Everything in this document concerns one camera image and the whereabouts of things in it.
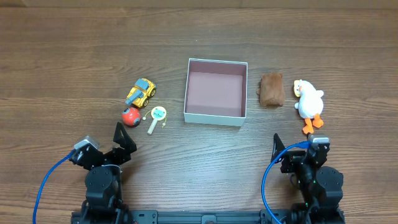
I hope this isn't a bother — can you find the white plush duck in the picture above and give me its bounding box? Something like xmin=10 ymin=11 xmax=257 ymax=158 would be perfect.
xmin=294 ymin=80 xmax=324 ymax=134

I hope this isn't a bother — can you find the yellow toy truck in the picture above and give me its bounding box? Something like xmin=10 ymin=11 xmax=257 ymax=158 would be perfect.
xmin=125 ymin=78 xmax=157 ymax=108

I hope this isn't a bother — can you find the brown plush toy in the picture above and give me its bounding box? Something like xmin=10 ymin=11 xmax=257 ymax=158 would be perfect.
xmin=256 ymin=71 xmax=285 ymax=107

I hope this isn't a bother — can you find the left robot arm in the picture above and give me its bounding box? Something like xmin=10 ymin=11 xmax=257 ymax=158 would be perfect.
xmin=69 ymin=122 xmax=137 ymax=224

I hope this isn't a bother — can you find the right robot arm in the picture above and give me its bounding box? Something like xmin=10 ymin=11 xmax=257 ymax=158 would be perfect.
xmin=271 ymin=134 xmax=345 ymax=224

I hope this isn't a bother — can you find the red toy ball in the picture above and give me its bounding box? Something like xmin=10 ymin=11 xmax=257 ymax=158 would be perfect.
xmin=122 ymin=107 xmax=141 ymax=126

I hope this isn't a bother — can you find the wooden rattle drum toy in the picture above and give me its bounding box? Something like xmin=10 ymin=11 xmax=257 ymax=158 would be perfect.
xmin=142 ymin=106 xmax=167 ymax=135

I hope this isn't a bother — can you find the white square cardboard box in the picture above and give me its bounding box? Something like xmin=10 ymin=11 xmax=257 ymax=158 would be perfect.
xmin=183 ymin=58 xmax=248 ymax=127

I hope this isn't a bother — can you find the right blue cable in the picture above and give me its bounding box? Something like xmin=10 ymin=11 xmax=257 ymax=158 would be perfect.
xmin=261 ymin=141 xmax=312 ymax=224

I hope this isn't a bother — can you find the blue cable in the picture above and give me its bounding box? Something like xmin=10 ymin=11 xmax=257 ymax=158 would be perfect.
xmin=32 ymin=149 xmax=77 ymax=224
xmin=261 ymin=141 xmax=312 ymax=224

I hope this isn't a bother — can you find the left blue cable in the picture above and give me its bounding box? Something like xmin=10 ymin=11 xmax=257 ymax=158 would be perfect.
xmin=32 ymin=149 xmax=77 ymax=224

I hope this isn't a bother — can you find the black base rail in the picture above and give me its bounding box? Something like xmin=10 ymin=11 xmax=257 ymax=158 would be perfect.
xmin=70 ymin=209 xmax=346 ymax=224

